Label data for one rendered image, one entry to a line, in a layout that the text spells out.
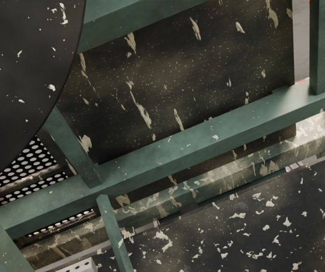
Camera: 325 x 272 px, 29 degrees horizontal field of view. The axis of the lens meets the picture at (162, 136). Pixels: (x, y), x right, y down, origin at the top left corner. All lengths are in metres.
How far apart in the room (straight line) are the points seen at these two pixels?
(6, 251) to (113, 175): 0.62
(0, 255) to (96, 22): 0.49
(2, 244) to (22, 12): 0.52
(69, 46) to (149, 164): 0.93
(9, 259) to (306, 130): 1.22
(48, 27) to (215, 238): 1.28
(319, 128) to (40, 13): 1.44
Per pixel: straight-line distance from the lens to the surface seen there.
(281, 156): 2.18
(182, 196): 2.14
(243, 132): 1.82
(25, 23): 0.92
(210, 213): 2.02
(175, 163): 1.82
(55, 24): 0.91
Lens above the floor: 1.76
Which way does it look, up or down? 20 degrees down
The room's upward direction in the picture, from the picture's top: 22 degrees counter-clockwise
